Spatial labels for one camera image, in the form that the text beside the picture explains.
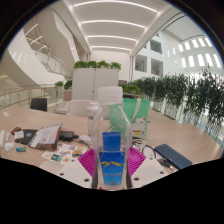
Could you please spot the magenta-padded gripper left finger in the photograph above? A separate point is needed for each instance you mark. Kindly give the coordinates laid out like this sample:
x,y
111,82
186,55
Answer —
x,y
87,163

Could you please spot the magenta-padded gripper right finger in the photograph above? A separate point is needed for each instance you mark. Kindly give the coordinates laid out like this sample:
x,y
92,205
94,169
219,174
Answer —
x,y
137,161

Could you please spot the clear blue-labelled water bottle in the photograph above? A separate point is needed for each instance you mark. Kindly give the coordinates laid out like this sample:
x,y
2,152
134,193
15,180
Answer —
x,y
111,166

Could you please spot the white power adapter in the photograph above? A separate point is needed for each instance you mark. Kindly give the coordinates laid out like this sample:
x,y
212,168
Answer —
x,y
85,139

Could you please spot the colourful sticker sheet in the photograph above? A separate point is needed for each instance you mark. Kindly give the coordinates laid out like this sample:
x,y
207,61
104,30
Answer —
x,y
65,152

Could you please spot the black power adapter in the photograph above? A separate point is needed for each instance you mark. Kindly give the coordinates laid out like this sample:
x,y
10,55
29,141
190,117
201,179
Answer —
x,y
66,135

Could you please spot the dark blue keyboard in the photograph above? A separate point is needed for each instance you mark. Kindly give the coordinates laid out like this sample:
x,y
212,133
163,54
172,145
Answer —
x,y
173,156

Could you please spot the empty clear white-capped bottle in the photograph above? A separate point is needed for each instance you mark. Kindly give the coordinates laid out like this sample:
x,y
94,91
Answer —
x,y
92,110

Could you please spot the black flat tablet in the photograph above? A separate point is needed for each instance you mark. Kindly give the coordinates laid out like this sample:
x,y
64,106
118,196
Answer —
x,y
28,136

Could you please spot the small teal box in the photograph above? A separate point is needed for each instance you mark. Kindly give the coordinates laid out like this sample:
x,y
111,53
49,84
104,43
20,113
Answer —
x,y
20,149

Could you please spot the wooden planter with plants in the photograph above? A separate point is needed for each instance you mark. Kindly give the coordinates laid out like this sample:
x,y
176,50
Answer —
x,y
130,89

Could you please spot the black office chair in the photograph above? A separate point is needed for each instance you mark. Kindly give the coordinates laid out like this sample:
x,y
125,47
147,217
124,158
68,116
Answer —
x,y
39,104

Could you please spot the brown planter with plants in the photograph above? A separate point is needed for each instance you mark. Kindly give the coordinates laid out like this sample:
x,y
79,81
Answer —
x,y
65,88

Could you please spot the small dark red case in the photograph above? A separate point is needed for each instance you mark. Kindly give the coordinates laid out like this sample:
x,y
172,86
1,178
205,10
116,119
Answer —
x,y
15,130

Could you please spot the small white object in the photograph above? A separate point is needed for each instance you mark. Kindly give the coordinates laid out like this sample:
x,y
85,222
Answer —
x,y
9,146

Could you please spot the white cabinet topped with plants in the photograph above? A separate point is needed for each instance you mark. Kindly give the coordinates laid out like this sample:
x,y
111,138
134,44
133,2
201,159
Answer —
x,y
95,83

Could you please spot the row of green hedge plants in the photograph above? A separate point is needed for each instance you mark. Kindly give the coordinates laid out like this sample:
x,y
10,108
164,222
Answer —
x,y
186,93

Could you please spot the white power strip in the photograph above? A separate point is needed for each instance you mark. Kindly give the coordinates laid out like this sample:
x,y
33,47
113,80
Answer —
x,y
2,138

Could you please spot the glass balcony railing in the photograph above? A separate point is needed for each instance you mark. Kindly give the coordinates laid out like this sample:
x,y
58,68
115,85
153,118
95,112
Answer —
x,y
23,96

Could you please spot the white staircase with glass railing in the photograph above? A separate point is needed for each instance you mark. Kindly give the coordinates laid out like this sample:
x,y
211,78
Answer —
x,y
53,61

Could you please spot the ceiling light strips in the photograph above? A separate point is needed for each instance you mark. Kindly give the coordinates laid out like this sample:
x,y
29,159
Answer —
x,y
113,23

